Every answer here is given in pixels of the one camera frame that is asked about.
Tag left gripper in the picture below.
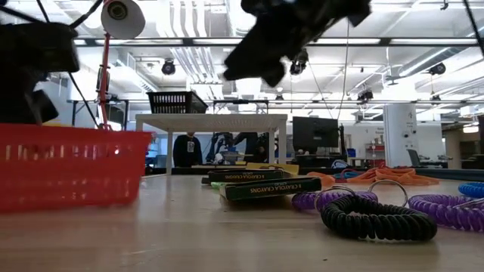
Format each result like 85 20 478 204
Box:
0 22 80 125

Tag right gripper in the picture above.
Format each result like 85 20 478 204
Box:
222 0 374 88

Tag crayon box with torn flap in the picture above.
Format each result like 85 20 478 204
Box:
245 162 300 177

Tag yellow green crayon box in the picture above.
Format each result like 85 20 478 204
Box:
202 168 285 185
219 176 323 202

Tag orange rubber band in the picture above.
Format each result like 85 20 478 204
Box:
346 165 440 187
306 172 337 187

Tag red plastic basket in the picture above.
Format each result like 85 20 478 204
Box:
0 122 153 213

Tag black coil wristband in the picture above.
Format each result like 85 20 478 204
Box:
314 184 439 242

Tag blue coil wristband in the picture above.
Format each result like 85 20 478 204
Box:
458 181 484 199

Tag red desk lamp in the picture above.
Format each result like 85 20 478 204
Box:
96 0 147 132

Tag white perforated riser shelf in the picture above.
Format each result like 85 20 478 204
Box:
135 113 288 177

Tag background robot arms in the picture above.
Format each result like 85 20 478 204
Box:
206 131 270 165

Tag black computer monitor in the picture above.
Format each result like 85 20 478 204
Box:
292 116 340 154

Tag black plastic basket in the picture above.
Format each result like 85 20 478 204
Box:
146 91 209 115

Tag person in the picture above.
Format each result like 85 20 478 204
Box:
172 131 203 168

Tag red storage rack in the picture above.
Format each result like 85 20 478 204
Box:
365 143 386 167

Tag white pillar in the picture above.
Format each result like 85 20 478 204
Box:
383 104 420 168

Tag open laptop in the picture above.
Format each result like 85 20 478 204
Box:
407 149 448 168

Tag black diagonal cable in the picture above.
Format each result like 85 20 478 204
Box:
463 0 484 57

